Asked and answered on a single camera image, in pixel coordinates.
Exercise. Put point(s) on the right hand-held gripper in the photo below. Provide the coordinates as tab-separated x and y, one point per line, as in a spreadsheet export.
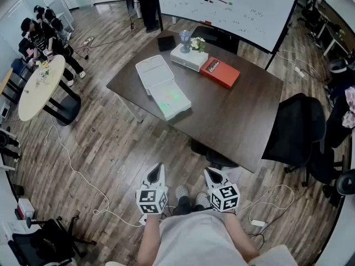
225	198

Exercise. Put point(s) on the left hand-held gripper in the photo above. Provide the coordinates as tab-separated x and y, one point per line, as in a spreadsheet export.
151	201

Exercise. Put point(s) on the small green package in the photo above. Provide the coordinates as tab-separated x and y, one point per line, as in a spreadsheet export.
169	98

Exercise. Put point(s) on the white container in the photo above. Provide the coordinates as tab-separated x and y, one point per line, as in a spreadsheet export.
155	76

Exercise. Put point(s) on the person's right forearm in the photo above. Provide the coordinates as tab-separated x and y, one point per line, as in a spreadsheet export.
240	235

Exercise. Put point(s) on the person's left forearm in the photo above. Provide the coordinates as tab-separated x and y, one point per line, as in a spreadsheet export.
148	240

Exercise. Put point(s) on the black stool base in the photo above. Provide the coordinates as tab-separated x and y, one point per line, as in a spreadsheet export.
216	156

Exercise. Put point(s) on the person's right grey shoe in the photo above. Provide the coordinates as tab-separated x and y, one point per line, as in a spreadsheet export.
201	198

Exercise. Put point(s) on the person's grey shoe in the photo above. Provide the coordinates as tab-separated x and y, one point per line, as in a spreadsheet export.
201	198
182	192

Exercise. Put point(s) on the person's left grey shoe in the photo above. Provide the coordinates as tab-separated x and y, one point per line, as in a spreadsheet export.
182	192

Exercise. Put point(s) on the person's black trouser legs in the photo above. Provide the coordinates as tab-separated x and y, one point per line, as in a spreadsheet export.
184	205

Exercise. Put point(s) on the white power adapter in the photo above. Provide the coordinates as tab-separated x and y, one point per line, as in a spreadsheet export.
257	222

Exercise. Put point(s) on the person's grey shirt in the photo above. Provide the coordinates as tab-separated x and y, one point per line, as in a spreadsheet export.
197	240

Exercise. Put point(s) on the grey table leg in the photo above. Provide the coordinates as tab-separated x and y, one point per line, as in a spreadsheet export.
133	109

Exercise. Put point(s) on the black mesh office chair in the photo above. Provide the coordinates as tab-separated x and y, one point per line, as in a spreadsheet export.
298	129

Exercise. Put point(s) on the red book box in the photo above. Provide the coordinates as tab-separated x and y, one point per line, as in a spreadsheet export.
219	72

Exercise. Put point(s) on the white drawer box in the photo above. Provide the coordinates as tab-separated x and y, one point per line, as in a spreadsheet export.
188	58

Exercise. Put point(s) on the black square box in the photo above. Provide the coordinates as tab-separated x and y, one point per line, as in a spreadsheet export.
166	43

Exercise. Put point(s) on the white flower pot plant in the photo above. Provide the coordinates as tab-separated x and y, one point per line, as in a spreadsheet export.
197	43

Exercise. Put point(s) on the blue lantern ornament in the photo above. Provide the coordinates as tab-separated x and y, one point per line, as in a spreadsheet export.
184	41

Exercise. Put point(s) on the white power strip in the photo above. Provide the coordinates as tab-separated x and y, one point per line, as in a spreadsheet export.
88	40
299	72

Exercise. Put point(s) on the black swivel chair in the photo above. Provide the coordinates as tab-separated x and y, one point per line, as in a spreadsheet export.
41	242

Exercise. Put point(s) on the red and white box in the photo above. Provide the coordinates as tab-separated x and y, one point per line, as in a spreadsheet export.
25	208

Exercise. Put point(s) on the round beige table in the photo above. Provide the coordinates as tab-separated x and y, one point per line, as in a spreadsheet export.
41	90

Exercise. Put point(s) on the pink patterned cloth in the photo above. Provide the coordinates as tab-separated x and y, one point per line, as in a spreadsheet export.
350	107

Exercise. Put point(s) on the black and white headset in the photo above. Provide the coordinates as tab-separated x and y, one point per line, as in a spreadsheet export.
339	65

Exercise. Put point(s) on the large whiteboard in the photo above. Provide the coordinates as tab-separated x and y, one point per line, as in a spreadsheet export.
227	7

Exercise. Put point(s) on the white framed desk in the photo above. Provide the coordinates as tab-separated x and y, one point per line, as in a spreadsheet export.
332	29

